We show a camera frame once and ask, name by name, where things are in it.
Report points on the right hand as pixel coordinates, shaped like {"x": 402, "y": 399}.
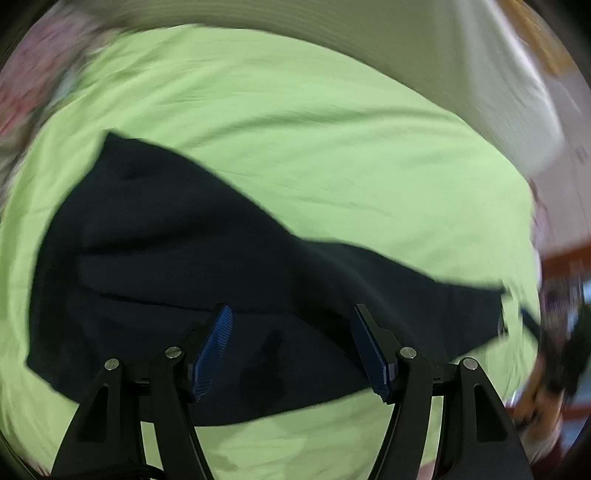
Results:
{"x": 537, "y": 416}

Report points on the floral pillow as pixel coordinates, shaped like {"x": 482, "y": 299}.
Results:
{"x": 50, "y": 47}

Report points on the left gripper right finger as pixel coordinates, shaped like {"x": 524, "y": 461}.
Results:
{"x": 477, "y": 440}

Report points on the striped headboard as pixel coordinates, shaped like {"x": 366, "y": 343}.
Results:
{"x": 464, "y": 56}

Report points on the black pants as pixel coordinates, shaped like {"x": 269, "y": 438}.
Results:
{"x": 149, "y": 243}

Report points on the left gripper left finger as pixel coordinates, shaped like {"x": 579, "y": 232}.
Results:
{"x": 135, "y": 422}

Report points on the green bed sheet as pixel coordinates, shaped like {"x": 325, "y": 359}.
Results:
{"x": 332, "y": 148}

